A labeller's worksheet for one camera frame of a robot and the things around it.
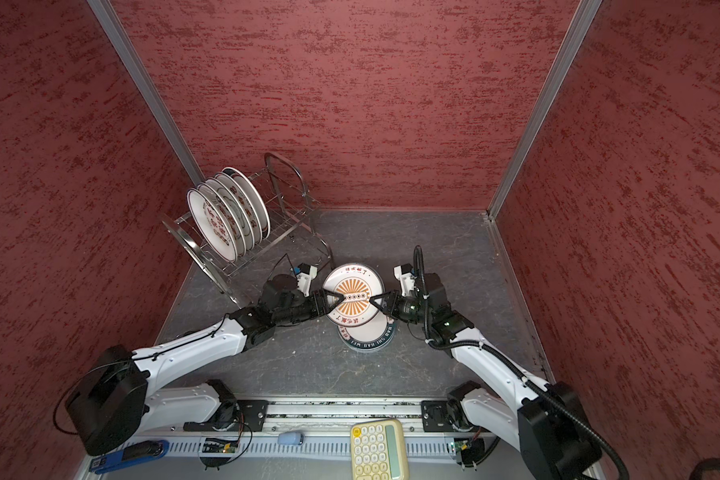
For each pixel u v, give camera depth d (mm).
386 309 696
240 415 738
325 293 740
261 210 667
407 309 696
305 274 756
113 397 411
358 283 809
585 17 713
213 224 721
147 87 843
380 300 772
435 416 742
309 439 724
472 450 714
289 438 684
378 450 682
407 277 755
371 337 851
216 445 727
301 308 696
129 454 665
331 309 734
